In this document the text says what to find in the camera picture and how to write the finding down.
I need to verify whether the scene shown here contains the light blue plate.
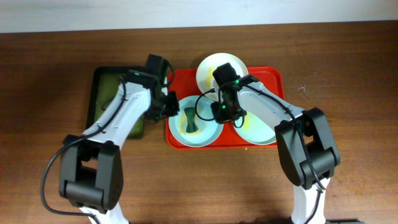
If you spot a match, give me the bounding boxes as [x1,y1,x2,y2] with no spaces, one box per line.
[166,95,223,149]

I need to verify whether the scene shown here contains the yellow green scrub sponge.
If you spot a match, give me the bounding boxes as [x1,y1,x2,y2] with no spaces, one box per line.
[179,107,201,136]

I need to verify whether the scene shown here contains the cream white plate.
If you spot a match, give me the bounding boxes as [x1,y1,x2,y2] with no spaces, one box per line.
[196,53,249,93]

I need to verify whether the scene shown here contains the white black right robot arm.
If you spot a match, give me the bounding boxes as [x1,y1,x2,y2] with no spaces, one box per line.
[211,63,341,223]

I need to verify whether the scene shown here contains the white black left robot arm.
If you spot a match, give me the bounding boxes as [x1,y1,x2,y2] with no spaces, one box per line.
[59,54,179,223]

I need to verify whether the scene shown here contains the red plastic serving tray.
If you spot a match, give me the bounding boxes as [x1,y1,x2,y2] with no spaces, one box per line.
[168,66,285,150]

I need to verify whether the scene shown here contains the black tray with soapy water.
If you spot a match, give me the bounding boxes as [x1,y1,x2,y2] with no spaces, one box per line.
[86,67,139,129]

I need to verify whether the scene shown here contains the pale green plate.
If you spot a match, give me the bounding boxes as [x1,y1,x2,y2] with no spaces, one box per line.
[234,112,276,146]

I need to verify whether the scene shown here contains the black base block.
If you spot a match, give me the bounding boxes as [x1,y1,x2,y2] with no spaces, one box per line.
[325,220,365,224]

